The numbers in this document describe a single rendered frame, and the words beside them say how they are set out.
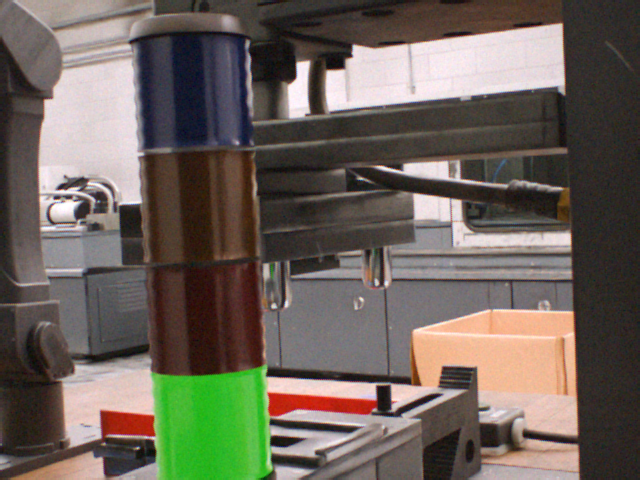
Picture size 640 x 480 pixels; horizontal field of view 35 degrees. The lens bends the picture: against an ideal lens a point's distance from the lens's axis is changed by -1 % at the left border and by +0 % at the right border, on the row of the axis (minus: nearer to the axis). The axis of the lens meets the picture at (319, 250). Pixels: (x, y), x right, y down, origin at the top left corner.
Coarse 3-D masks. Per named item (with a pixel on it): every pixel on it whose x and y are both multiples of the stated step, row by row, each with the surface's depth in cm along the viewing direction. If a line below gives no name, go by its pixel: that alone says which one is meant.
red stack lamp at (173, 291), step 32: (160, 288) 31; (192, 288) 31; (224, 288) 31; (256, 288) 32; (160, 320) 31; (192, 320) 31; (224, 320) 31; (256, 320) 32; (160, 352) 31; (192, 352) 31; (224, 352) 31; (256, 352) 32
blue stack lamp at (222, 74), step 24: (144, 48) 31; (168, 48) 30; (192, 48) 30; (216, 48) 31; (240, 48) 31; (144, 72) 31; (168, 72) 30; (192, 72) 30; (216, 72) 31; (240, 72) 31; (144, 96) 31; (168, 96) 30; (192, 96) 30; (216, 96) 31; (240, 96) 31; (144, 120) 31; (168, 120) 31; (192, 120) 30; (216, 120) 31; (240, 120) 31; (144, 144) 31; (168, 144) 31; (192, 144) 30; (216, 144) 31; (240, 144) 31
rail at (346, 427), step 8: (272, 416) 69; (272, 424) 69; (280, 424) 68; (288, 424) 68; (296, 424) 68; (304, 424) 67; (312, 424) 67; (320, 424) 67; (328, 424) 66; (336, 424) 66; (344, 424) 66; (352, 424) 66; (360, 424) 65; (368, 424) 65; (352, 432) 65; (384, 432) 64
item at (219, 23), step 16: (160, 16) 30; (176, 16) 30; (192, 16) 30; (208, 16) 30; (224, 16) 31; (144, 32) 31; (160, 32) 30; (176, 32) 30; (192, 32) 30; (208, 32) 31; (224, 32) 31; (240, 32) 31
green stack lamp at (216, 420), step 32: (160, 384) 32; (192, 384) 31; (224, 384) 31; (256, 384) 32; (160, 416) 32; (192, 416) 31; (224, 416) 31; (256, 416) 32; (160, 448) 32; (192, 448) 31; (224, 448) 31; (256, 448) 32
